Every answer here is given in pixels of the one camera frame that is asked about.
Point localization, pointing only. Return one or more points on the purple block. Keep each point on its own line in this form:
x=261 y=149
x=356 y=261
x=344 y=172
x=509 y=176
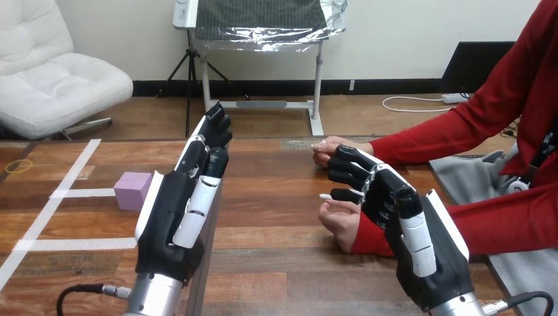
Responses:
x=131 y=192

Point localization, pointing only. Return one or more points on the white cushioned chair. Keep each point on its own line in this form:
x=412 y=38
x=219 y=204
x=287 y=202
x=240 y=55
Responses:
x=48 y=83

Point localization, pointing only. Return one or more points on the person's hand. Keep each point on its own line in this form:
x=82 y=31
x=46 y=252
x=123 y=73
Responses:
x=344 y=141
x=342 y=224

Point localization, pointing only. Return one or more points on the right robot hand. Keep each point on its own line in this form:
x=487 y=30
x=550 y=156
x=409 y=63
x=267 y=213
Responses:
x=444 y=270

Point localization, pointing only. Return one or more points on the dark screen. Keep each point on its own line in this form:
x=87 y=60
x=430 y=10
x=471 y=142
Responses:
x=475 y=65

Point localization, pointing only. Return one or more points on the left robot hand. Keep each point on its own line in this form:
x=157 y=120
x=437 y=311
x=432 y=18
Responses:
x=165 y=226

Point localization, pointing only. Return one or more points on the person's forearm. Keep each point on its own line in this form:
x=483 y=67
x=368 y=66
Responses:
x=436 y=126
x=501 y=222

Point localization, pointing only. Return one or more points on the white desk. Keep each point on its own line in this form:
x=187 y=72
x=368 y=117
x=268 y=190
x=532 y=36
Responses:
x=317 y=87

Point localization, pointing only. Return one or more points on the foil sheet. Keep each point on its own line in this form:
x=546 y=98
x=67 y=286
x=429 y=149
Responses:
x=270 y=39

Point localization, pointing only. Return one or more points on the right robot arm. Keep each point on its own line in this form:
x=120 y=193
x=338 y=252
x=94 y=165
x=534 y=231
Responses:
x=457 y=307

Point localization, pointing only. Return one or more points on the black tripod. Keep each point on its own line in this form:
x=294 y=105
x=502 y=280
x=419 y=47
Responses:
x=190 y=65

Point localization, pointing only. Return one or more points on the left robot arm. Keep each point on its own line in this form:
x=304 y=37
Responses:
x=152 y=296

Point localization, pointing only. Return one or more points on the person's body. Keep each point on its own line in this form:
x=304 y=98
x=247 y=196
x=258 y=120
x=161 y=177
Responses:
x=542 y=87

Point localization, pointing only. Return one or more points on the white power strip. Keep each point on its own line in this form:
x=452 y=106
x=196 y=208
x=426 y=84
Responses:
x=454 y=98

